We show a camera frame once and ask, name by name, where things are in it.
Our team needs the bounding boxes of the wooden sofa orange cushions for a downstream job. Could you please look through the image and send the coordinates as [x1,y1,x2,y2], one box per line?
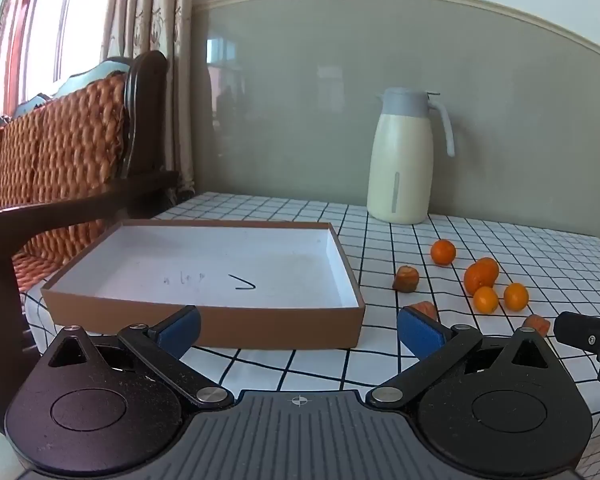
[0,50,181,436]

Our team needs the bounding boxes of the cream thermos jug grey lid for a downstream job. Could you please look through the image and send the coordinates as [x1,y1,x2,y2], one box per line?
[366,87,456,225]

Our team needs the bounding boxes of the window with red frame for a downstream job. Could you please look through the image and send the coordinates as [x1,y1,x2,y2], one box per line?
[0,0,116,126]

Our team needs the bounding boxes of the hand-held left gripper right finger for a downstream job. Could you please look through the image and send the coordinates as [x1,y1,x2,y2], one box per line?
[370,305,561,407]

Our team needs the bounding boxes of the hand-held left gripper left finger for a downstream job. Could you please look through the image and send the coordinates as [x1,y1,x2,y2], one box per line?
[40,305,236,413]

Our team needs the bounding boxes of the beige patterned curtain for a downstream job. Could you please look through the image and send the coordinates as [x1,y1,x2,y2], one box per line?
[100,0,196,201]

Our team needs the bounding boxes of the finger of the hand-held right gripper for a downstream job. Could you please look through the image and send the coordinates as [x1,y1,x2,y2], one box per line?
[553,311,600,384]

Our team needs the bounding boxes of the white black checked tablecloth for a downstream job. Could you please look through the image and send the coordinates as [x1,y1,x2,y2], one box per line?
[20,191,600,476]

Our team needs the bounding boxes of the shallow brown cardboard box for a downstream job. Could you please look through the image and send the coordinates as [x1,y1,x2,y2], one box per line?
[40,219,367,350]

